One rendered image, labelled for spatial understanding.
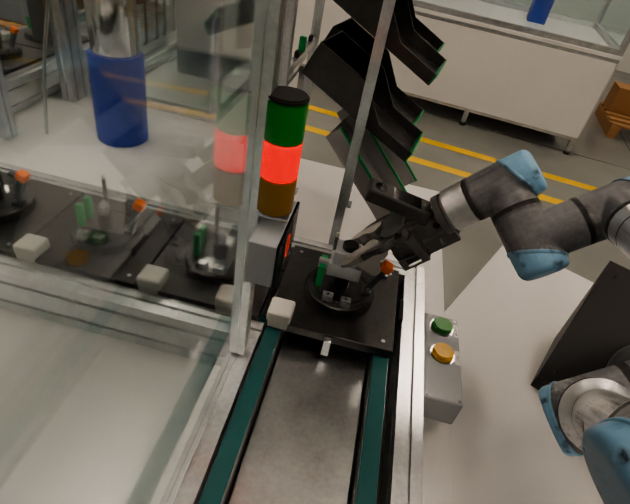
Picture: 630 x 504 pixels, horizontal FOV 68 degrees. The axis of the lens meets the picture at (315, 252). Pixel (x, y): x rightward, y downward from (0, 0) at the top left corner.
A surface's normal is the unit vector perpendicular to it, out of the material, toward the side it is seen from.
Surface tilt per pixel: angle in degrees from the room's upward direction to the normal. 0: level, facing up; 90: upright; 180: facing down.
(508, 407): 0
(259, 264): 90
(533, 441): 0
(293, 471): 0
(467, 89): 90
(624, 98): 90
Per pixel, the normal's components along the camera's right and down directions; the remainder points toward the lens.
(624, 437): -0.47, -0.84
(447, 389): 0.16, -0.78
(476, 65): -0.32, 0.54
